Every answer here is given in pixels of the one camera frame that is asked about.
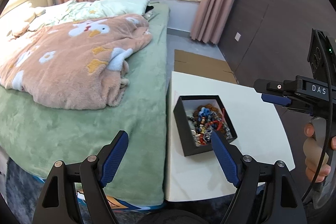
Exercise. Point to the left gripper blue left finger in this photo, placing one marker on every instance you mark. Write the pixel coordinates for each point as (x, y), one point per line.
(110, 157)

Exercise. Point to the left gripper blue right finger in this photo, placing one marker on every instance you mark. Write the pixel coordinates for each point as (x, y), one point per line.
(225, 157)

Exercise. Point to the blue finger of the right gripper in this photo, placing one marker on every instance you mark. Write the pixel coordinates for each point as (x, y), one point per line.
(276, 100)

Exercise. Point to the black jewelry box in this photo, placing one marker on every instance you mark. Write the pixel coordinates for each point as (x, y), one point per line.
(197, 117)

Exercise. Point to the person right hand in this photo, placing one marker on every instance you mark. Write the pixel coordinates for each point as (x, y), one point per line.
(312, 152)

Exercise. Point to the white bedside table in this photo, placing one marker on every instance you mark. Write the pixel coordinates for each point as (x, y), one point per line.
(201, 173)

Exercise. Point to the green bed sheet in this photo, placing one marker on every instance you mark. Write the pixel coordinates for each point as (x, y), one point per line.
(35, 136)

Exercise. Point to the pink floral blanket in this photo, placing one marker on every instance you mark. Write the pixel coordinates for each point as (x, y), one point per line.
(77, 66)

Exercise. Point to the cardboard sheet on floor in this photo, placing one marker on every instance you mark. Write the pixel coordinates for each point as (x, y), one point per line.
(203, 66)

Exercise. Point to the light green pillow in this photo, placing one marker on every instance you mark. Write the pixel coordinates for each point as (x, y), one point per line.
(74, 11)

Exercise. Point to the white wall socket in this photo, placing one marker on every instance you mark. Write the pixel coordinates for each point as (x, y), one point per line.
(237, 37)

